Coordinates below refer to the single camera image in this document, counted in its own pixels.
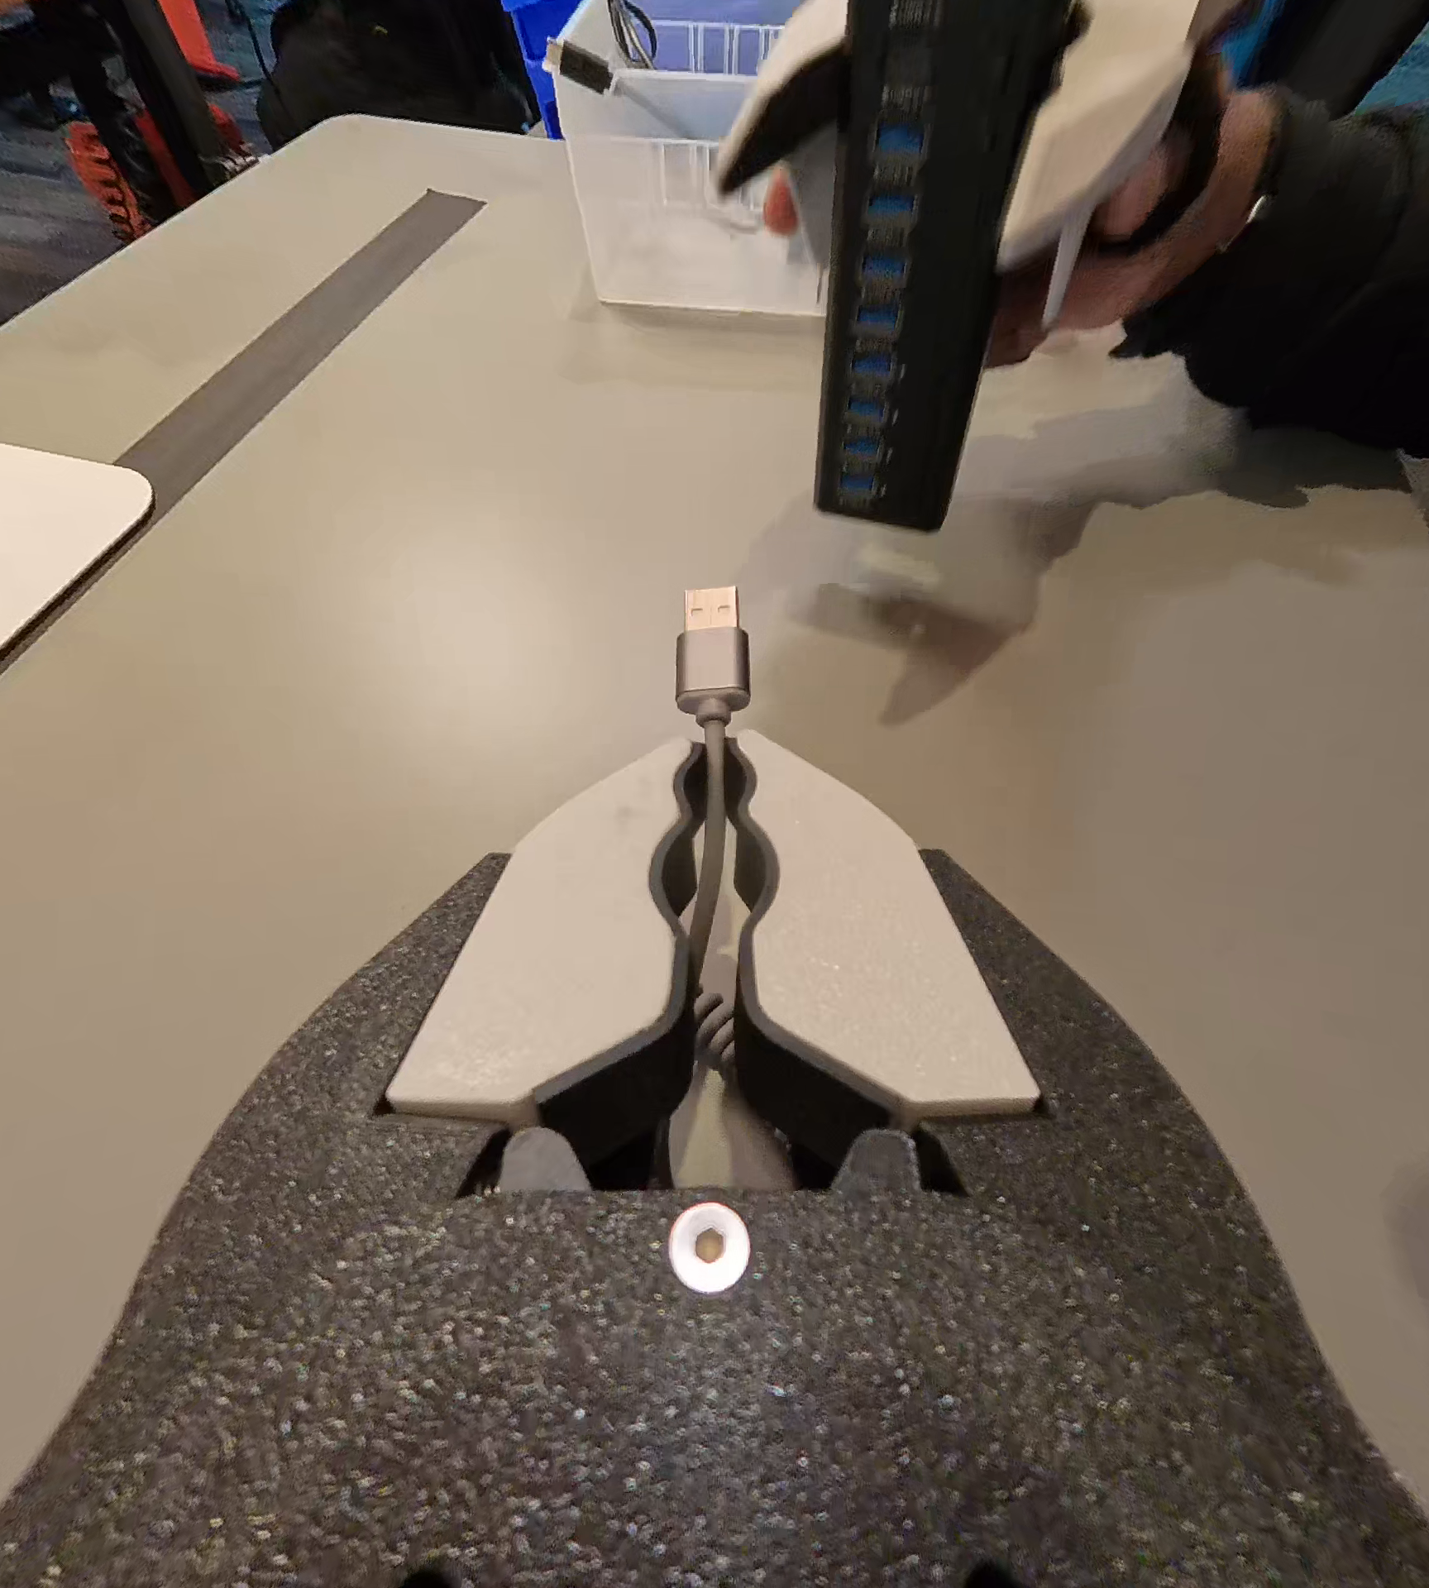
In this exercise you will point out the black backpack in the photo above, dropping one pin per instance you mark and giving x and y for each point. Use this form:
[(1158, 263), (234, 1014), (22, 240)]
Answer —
[(392, 61)]

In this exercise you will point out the person's right hand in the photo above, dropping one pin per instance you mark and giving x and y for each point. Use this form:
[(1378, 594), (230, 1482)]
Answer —
[(1087, 298)]

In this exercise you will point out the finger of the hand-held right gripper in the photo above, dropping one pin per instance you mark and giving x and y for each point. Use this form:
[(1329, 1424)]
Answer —
[(1112, 111), (789, 74)]

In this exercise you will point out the blue plastic bin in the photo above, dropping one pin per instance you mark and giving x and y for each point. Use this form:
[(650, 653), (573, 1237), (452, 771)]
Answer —
[(535, 74)]

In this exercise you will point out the white rounded flat pad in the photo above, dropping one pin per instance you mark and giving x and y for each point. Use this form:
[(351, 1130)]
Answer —
[(20, 546)]

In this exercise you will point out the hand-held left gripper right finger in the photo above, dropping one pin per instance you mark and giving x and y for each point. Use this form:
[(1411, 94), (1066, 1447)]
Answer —
[(889, 967)]

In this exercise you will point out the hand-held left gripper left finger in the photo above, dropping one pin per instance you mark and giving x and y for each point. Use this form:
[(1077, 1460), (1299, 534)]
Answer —
[(541, 967)]

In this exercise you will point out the black hub with ports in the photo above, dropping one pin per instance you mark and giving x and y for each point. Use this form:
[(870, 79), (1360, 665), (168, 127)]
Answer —
[(900, 372)]

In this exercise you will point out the clear plastic bin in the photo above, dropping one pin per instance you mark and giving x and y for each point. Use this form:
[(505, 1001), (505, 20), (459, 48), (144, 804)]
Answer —
[(690, 223)]

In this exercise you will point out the orange ribbed object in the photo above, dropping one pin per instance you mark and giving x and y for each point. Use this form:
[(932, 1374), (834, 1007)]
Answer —
[(113, 185)]

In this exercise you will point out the light grey desk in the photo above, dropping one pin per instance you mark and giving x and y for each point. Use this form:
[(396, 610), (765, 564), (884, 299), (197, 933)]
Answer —
[(417, 620)]

